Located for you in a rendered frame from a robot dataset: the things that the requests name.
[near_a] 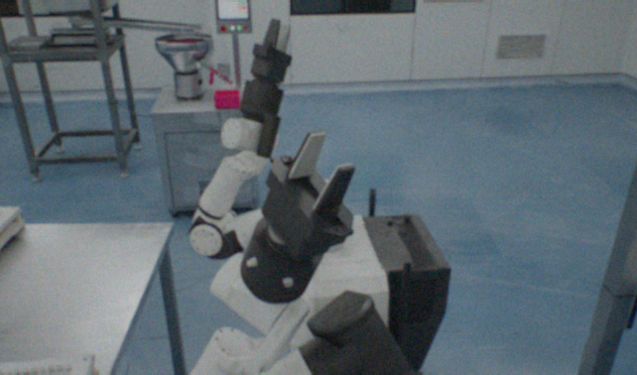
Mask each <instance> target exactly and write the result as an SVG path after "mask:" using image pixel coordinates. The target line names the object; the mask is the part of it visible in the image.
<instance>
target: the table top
mask: <svg viewBox="0 0 637 375"><path fill-rule="evenodd" d="M174 232H175V225H174V223H173V222H125V223H107V224H42V225H25V227H24V228H22V229H21V230H20V232H19V233H18V234H17V235H15V236H11V237H10V238H9V239H8V241H7V242H6V243H5V244H4V245H3V246H2V247H1V248H0V363H5V362H16V361H27V360H39V359H50V358H61V357H72V356H73V355H83V354H94V356H95V363H94V370H95V369H97V370H98V373H99V375H116V373H117V371H118V368H119V365H120V362H121V360H122V357H123V355H124V353H125V350H126V348H127V345H128V343H129V340H130V338H131V335H132V333H133V330H134V327H135V324H136V322H138V319H139V317H140V314H141V312H142V310H143V307H144V305H145V302H146V301H147V298H148V296H149V293H150V291H151V288H152V285H153V282H154V280H155V277H156V275H157V272H158V270H159V268H160V265H161V263H162V260H163V258H164V255H165V253H166V250H167V248H168V245H170V243H171V240H172V238H173V235H174Z"/></svg>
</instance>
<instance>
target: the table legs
mask: <svg viewBox="0 0 637 375"><path fill-rule="evenodd" d="M169 248H170V245H168V248H167V250H166V253H165V255H164V258H163V260H162V263H161V265H160V268H159V270H158V272H159V278H160V284H161V292H162V298H163V304H164V310H165V317H166V323H167V329H168V336H169V343H170V348H171V355H172V361H173V367H174V374H175V375H187V369H186V363H185V356H184V349H183V342H182V334H181V327H180V320H179V313H178V306H177V299H176V291H175V284H174V279H175V277H173V274H174V270H172V268H173V264H171V262H172V257H170V255H171V250H169Z"/></svg>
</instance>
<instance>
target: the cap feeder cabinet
mask: <svg viewBox="0 0 637 375"><path fill-rule="evenodd" d="M203 90H204V91H205V92H206V93H204V94H203V95H201V96H198V97H193V98H192V99H191V101H189V99H188V98H182V97H178V96H177V95H176V94H174V92H176V88H175V87H174V86H163V88H162V90H161V92H160V94H159V96H158V99H157V101H156V103H155V105H154V107H153V109H152V111H151V114H152V118H153V125H154V132H155V139H156V146H157V153H158V161H159V169H160V176H161V183H162V190H163V197H164V203H165V204H166V208H167V209H168V210H169V211H173V212H174V214H173V217H178V216H179V215H178V214H177V213H176V211H179V210H197V209H198V205H199V200H200V198H201V197H202V195H203V193H204V191H205V189H206V188H207V187H208V185H209V184H210V183H211V181H212V179H213V177H214V176H215V174H216V172H217V170H218V168H220V166H221V165H222V163H223V160H224V158H225V157H233V156H236V155H238V154H239V153H241V152H243V151H244V150H238V149H231V148H227V147H226V146H225V145H224V143H223V141H222V130H223V127H224V125H225V124H226V122H227V121H228V120H230V119H241V118H242V116H243V113H241V111H240V109H239V108H230V109H215V108H214V98H213V95H214V92H215V91H218V90H236V84H235V85H233V86H232V85H231V84H213V85H204V86H203ZM258 203H259V184H258V175H257V176H253V177H252V179H249V180H246V181H244V183H243V185H242V186H241V188H240V190H239V192H238V193H237V195H236V197H235V200H234V202H233V204H232V206H231V208H235V207H251V209H250V210H249V212H250V211H253V210H255V209H253V207H254V206H258Z"/></svg>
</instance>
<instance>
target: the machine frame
mask: <svg viewBox="0 0 637 375"><path fill-rule="evenodd" d="M630 185H631V187H629V190H628V193H627V197H626V200H625V204H624V207H623V212H622V215H621V219H620V222H619V226H618V229H617V233H616V236H615V240H614V244H613V247H612V251H611V255H610V259H609V262H608V266H607V269H606V273H605V276H604V280H603V284H602V287H601V291H600V294H599V299H598V302H597V306H596V309H595V313H594V316H593V320H592V324H591V327H590V336H589V339H588V341H587V342H586V343H585V344H586V345H585V346H584V349H583V353H582V356H581V360H580V363H579V366H578V370H577V373H576V375H610V374H611V371H612V368H613V364H614V360H615V357H616V354H617V351H618V348H619V345H620V342H621V338H622V335H623V332H624V328H625V325H626V322H627V318H628V316H629V313H630V310H631V307H632V304H633V301H634V297H635V294H636V291H637V165H636V169H635V173H634V176H633V180H632V183H630Z"/></svg>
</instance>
